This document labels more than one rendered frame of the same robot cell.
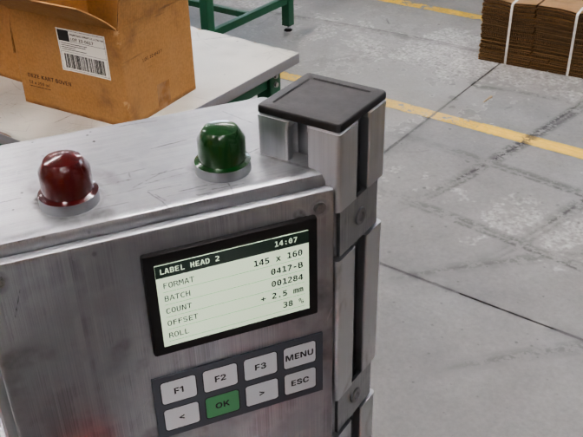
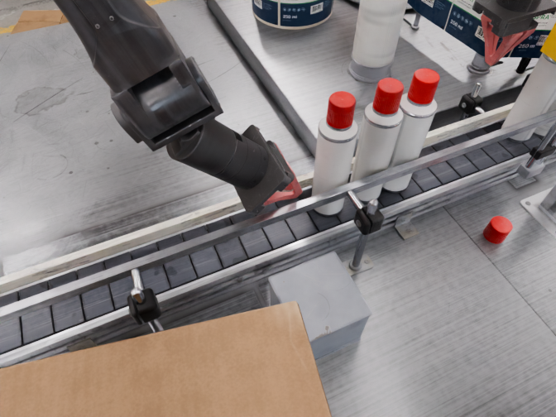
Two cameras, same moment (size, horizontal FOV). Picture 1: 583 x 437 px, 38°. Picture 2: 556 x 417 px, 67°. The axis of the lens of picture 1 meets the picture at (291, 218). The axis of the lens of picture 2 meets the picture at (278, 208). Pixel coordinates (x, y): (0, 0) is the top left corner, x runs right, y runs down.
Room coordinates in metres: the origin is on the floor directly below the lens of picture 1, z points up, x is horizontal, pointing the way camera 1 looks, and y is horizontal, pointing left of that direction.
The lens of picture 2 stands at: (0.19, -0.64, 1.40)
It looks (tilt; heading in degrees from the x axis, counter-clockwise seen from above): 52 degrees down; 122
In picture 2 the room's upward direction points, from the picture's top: straight up
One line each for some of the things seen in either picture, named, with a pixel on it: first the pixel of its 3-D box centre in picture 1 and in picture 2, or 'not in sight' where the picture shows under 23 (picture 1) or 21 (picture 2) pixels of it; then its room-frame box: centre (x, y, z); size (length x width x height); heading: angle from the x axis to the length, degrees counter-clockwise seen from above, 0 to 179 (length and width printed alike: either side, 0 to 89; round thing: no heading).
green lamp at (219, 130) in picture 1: (221, 146); not in sight; (0.34, 0.03, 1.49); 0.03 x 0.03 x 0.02
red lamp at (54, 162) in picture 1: (65, 178); not in sight; (0.32, 0.10, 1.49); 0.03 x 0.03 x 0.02
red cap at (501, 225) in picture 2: not in sight; (497, 229); (0.28, -0.12, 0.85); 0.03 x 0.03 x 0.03
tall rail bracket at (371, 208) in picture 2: not in sight; (355, 226); (0.10, -0.28, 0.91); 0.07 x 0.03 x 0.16; 146
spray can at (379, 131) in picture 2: not in sight; (376, 145); (0.07, -0.19, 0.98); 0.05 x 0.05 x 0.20
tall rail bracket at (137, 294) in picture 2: not in sight; (147, 306); (-0.07, -0.53, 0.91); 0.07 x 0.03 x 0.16; 146
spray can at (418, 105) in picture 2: not in sight; (407, 135); (0.10, -0.15, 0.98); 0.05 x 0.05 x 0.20
